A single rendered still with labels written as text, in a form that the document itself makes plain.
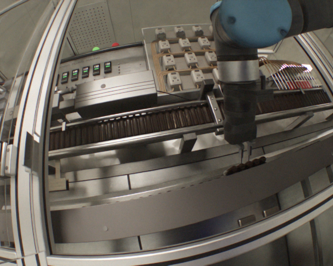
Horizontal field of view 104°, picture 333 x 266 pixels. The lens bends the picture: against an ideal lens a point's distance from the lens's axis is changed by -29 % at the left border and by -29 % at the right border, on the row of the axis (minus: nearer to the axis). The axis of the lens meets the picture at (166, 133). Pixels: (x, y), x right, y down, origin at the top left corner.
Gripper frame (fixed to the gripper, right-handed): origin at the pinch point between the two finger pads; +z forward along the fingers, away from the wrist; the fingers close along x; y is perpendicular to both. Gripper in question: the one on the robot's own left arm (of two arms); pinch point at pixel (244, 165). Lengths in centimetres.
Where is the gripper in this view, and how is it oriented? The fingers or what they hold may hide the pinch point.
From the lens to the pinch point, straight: 46.9
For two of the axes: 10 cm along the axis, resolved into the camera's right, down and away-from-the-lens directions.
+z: 1.5, 9.1, 3.8
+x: -9.7, 2.1, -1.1
